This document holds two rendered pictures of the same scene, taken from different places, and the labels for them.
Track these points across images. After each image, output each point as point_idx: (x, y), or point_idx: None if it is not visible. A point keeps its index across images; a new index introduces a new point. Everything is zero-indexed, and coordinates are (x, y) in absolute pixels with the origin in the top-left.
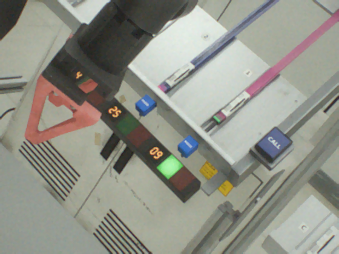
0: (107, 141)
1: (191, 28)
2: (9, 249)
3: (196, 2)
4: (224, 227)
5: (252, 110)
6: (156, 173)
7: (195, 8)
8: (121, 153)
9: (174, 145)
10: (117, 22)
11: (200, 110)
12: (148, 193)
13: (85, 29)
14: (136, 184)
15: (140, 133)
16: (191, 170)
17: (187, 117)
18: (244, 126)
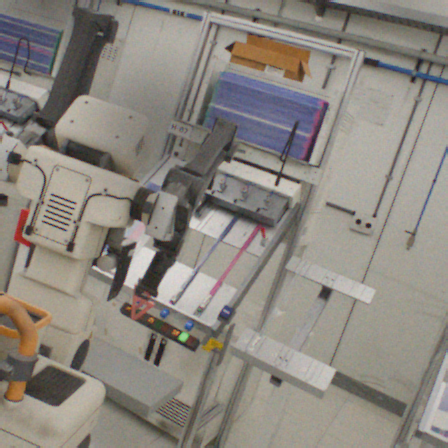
0: (146, 349)
1: (176, 273)
2: (128, 374)
3: (175, 260)
4: (216, 358)
5: (214, 301)
6: (178, 342)
7: (175, 263)
8: (156, 354)
9: None
10: (152, 273)
11: (190, 308)
12: (177, 371)
13: (142, 278)
14: (169, 369)
15: (166, 326)
16: (197, 349)
17: (185, 312)
18: (212, 309)
